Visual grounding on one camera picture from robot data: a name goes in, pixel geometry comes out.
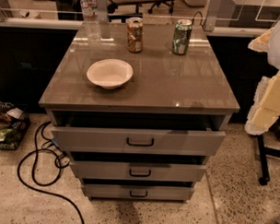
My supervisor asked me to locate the tray of snack bags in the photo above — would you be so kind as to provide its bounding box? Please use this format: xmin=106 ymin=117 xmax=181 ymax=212
xmin=0 ymin=101 xmax=31 ymax=151

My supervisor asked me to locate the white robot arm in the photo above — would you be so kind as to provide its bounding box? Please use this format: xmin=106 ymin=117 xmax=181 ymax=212
xmin=244 ymin=19 xmax=280 ymax=136

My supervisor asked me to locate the green soda can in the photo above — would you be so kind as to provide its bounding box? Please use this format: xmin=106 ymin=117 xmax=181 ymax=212
xmin=172 ymin=19 xmax=192 ymax=54

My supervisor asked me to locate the white paper bowl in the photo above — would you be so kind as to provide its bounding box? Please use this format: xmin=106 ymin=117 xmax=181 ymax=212
xmin=87 ymin=59 xmax=134 ymax=89

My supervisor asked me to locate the grey drawer cabinet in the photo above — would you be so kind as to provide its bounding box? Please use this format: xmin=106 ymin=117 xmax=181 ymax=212
xmin=35 ymin=19 xmax=243 ymax=206

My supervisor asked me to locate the grey top drawer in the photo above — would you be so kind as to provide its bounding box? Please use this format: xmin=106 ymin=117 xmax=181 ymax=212
xmin=52 ymin=112 xmax=225 ymax=156

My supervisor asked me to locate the black stand base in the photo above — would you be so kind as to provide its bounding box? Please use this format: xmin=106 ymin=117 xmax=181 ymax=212
xmin=256 ymin=135 xmax=280 ymax=185

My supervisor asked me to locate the grey drawer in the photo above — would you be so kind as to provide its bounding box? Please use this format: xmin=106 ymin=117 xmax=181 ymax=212
xmin=82 ymin=178 xmax=194 ymax=201
xmin=71 ymin=152 xmax=206 ymax=183
xmin=52 ymin=112 xmax=225 ymax=156

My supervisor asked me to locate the black floor cable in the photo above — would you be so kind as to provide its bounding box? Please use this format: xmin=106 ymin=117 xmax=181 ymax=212
xmin=15 ymin=119 xmax=90 ymax=224

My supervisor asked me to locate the clear plastic water bottle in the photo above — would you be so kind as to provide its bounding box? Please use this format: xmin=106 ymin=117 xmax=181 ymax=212
xmin=80 ymin=0 xmax=100 ymax=41

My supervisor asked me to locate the grey middle drawer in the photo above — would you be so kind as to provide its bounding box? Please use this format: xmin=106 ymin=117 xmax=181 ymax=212
xmin=71 ymin=152 xmax=206 ymax=183

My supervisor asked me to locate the grey bottom drawer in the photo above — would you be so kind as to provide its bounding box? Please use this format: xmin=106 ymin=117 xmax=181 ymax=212
xmin=82 ymin=178 xmax=194 ymax=201

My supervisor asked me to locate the orange soda can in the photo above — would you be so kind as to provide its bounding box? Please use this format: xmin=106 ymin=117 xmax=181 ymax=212
xmin=126 ymin=17 xmax=144 ymax=53

